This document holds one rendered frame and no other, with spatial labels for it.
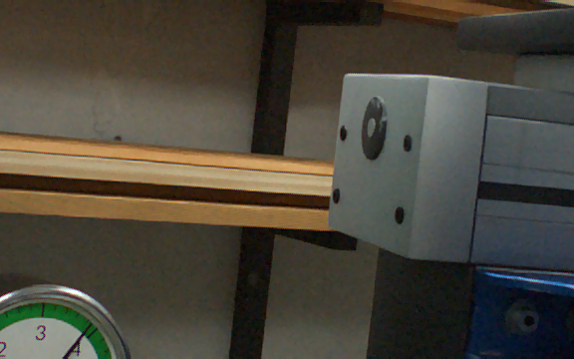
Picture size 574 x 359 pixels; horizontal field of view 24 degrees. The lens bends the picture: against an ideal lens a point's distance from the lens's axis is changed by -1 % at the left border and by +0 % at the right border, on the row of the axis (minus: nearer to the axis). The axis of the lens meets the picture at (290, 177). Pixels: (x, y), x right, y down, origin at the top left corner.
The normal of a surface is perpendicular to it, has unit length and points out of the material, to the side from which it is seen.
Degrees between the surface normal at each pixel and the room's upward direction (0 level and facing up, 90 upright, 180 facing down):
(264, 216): 90
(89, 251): 90
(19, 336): 90
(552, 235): 90
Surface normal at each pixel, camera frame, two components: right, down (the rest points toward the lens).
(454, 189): 0.27, 0.08
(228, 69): 0.51, 0.10
